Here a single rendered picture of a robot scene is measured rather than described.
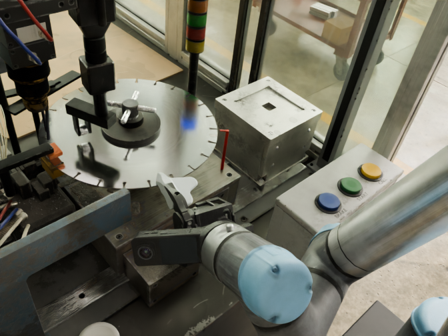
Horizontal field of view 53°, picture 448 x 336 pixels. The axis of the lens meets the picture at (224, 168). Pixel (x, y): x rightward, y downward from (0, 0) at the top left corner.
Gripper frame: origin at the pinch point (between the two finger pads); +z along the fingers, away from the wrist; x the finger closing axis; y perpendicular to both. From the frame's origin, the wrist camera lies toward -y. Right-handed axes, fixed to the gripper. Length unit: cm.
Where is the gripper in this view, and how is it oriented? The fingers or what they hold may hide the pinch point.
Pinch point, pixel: (162, 215)
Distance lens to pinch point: 78.8
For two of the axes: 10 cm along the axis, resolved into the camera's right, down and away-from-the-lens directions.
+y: 8.8, -2.3, 4.1
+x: -1.4, -9.6, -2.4
